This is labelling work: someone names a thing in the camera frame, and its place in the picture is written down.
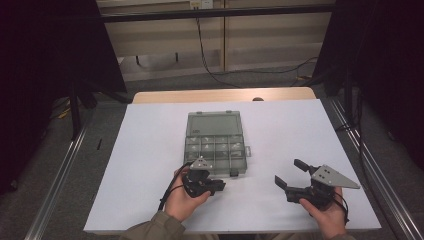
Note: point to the black curtain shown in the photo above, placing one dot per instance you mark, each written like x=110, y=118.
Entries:
x=40, y=66
x=390, y=66

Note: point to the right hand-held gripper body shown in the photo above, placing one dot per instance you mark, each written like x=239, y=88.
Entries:
x=328, y=178

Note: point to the smoky clear plastic organizer box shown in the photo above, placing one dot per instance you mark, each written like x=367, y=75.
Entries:
x=213, y=125

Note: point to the light wooden table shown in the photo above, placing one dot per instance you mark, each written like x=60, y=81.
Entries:
x=200, y=95

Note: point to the black metal stand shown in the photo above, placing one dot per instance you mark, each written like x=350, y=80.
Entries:
x=348, y=100
x=75, y=113

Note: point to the aluminium floor rail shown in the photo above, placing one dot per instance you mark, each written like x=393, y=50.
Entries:
x=383, y=173
x=56, y=183

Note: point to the person's left hand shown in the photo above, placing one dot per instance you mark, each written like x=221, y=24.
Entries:
x=180, y=201

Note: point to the white table cover board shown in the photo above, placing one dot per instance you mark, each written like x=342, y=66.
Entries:
x=283, y=133

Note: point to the light wooden vertical strip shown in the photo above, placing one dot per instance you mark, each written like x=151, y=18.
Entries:
x=224, y=36

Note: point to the person's right hand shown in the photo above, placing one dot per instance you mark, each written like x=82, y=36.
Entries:
x=328, y=220

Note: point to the small black floor object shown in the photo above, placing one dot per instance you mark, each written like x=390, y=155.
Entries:
x=99, y=144

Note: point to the black horizontal bar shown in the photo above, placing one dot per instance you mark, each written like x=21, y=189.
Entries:
x=216, y=13

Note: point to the white wall socket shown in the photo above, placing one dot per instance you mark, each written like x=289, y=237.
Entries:
x=201, y=4

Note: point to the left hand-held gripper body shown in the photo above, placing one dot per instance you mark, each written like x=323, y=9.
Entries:
x=196, y=181

